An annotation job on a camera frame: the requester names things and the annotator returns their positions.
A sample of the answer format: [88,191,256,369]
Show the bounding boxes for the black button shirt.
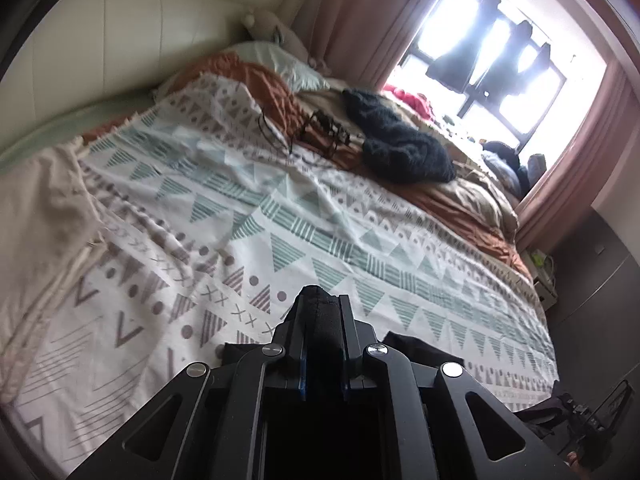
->
[222,284,465,403]

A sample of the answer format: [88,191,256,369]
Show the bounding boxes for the white nightstand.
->
[530,250,558,311]

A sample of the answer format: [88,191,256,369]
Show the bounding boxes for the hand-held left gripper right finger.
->
[340,294,581,480]

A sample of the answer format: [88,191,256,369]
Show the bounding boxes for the cream bed sheet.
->
[0,142,106,396]

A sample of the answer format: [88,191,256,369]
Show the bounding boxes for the long dark hanging garment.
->
[425,0,501,92]

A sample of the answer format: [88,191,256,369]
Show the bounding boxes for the beige plush toy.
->
[241,7,331,71]

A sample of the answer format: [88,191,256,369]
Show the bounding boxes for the orange and beige duvet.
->
[82,52,533,281]

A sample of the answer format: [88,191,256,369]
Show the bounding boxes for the grey wardrobe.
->
[547,210,640,411]

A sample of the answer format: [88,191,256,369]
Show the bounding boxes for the cream padded headboard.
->
[10,0,311,126]

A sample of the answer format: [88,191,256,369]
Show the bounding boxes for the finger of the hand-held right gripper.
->
[552,379,635,436]

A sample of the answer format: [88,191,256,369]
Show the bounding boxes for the geometric patterned blanket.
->
[0,72,561,461]

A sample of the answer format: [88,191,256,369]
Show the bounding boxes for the dark knitted sweater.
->
[342,87,457,184]

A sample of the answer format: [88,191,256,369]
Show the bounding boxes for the dark framed window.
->
[382,0,608,156]

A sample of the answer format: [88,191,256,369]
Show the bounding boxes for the dark cushion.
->
[482,140,531,196]

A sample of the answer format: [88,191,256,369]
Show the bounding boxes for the pale green pillow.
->
[222,40,331,93]

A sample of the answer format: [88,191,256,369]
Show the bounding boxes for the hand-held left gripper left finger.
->
[65,287,308,480]

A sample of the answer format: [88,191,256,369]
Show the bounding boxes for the pink curtain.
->
[515,60,636,256]
[290,0,471,91]

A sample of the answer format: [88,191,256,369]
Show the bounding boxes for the black tangled cables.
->
[257,110,351,158]

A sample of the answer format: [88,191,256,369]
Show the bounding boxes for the small dark hanging garment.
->
[530,42,551,73]

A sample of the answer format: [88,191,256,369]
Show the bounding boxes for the red clothes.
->
[382,85,433,121]

